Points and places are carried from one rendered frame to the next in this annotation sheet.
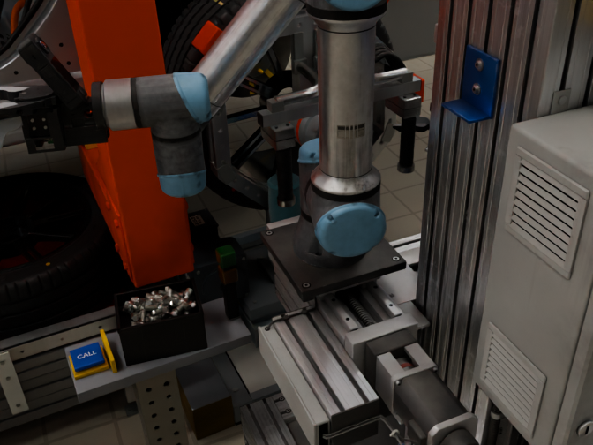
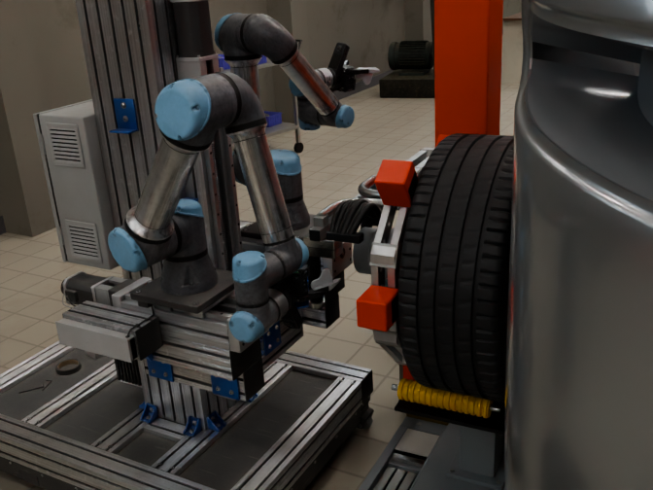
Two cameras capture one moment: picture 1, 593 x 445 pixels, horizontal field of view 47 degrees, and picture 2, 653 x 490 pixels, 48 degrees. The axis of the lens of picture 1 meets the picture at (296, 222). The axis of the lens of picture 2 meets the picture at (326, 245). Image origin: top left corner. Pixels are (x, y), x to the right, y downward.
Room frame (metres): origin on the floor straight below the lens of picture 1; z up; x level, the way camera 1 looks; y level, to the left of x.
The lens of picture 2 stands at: (2.96, -1.34, 1.60)
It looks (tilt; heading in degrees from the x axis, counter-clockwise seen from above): 21 degrees down; 142
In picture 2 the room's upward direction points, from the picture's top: 4 degrees counter-clockwise
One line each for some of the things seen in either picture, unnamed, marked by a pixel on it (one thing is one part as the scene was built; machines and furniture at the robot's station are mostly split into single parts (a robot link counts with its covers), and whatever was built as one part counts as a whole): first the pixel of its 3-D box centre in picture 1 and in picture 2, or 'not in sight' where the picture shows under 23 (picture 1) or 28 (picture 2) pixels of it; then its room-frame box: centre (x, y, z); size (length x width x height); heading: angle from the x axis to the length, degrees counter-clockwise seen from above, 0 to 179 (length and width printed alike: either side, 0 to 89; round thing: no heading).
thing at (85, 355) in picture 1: (87, 358); not in sight; (1.20, 0.51, 0.47); 0.07 x 0.07 x 0.02; 24
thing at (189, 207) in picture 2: not in sight; (179, 225); (1.31, -0.53, 0.98); 0.13 x 0.12 x 0.14; 107
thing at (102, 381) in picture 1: (159, 344); not in sight; (1.27, 0.35, 0.44); 0.43 x 0.17 x 0.03; 114
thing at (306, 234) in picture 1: (330, 224); (286, 208); (1.13, -0.07, 0.87); 0.15 x 0.15 x 0.10
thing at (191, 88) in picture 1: (172, 101); (306, 84); (0.96, 0.18, 1.21); 0.11 x 0.08 x 0.09; 97
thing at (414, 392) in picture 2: not in sight; (444, 398); (1.83, -0.10, 0.51); 0.29 x 0.06 x 0.06; 24
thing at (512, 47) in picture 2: not in sight; (553, 40); (-3.02, 7.39, 0.40); 2.33 x 0.75 x 0.80; 113
